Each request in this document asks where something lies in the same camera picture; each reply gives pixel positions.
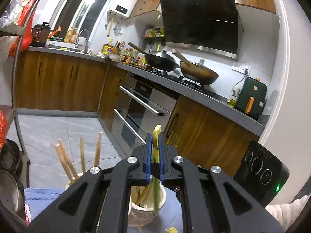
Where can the white patterned ceramic cup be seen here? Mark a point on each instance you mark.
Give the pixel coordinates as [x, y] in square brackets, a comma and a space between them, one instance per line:
[141, 213]

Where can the yellow cooking oil bottle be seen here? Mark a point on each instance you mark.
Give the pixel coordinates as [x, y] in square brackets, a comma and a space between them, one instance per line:
[107, 48]

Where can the yellow plastic piece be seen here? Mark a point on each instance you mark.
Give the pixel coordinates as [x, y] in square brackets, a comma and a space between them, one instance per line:
[172, 230]

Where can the black pot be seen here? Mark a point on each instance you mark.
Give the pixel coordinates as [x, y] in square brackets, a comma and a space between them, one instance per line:
[9, 157]

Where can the green air fryer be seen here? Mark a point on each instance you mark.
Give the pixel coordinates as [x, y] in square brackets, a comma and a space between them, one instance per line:
[257, 94]

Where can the large red plastic bag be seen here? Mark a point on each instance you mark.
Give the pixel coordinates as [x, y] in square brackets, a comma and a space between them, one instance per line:
[2, 128]

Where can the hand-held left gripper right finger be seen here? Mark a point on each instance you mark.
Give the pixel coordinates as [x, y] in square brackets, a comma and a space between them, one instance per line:
[161, 160]

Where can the kitchen window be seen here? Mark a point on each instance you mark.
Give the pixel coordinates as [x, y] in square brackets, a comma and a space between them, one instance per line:
[80, 7]

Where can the steel faucet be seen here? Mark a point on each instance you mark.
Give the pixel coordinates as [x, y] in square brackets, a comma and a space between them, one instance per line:
[82, 38]

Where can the long wooden base cabinet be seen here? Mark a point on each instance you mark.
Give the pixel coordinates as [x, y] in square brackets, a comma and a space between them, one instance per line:
[60, 82]

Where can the clear plastic bag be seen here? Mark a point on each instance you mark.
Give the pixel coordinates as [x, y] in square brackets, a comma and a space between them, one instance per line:
[9, 12]

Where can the white wall socket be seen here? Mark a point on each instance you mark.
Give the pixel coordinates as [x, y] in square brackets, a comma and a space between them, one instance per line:
[240, 68]

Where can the yellow plastic spoon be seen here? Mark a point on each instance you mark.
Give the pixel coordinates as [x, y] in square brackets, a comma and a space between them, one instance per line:
[155, 157]

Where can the black wok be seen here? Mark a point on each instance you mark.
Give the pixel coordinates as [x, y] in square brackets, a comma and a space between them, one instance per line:
[161, 62]

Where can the hanging red plastic bag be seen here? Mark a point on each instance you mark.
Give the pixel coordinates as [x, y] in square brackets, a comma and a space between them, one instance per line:
[26, 36]

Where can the yellow snack packages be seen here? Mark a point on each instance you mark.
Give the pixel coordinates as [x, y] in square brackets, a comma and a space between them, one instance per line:
[71, 35]

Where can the short wooden base cabinet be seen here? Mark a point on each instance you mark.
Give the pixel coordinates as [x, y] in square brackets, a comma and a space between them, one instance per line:
[209, 131]

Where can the brown wok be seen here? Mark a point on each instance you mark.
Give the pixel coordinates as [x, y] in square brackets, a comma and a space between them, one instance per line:
[199, 74]

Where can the white pot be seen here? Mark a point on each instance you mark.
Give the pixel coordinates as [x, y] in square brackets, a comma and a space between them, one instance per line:
[9, 191]

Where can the wall spice shelf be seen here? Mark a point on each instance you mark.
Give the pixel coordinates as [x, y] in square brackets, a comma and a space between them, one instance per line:
[153, 35]

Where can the small oil bottle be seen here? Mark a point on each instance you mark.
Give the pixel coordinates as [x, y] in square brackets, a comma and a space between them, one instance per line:
[232, 100]

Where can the built-in steel oven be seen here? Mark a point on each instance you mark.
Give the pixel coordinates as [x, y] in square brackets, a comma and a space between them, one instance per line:
[141, 106]

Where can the white water heater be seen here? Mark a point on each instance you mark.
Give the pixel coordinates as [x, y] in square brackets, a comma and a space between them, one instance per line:
[125, 2]

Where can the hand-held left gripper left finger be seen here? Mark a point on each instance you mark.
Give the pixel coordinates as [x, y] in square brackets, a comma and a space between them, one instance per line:
[149, 160]

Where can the black gas stove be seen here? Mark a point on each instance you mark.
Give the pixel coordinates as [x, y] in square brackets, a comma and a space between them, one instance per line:
[175, 76]

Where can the red electric pot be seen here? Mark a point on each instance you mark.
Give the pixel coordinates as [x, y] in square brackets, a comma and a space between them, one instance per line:
[40, 35]

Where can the black range hood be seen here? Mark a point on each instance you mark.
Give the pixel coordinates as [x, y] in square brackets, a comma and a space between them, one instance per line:
[201, 21]

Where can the metal shelf rack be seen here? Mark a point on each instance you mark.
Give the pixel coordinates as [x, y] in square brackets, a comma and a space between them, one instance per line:
[23, 60]

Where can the yellow gas pipe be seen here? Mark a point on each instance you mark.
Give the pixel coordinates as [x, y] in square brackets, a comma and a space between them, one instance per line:
[109, 28]

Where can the blue quilted cloth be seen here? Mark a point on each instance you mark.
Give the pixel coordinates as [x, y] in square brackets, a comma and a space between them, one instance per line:
[41, 199]

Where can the grey kitchen countertop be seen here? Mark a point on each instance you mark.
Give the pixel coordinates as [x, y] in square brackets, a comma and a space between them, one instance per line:
[194, 97]

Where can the row of condiment bottles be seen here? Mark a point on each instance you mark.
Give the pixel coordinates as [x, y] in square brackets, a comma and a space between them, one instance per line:
[131, 57]

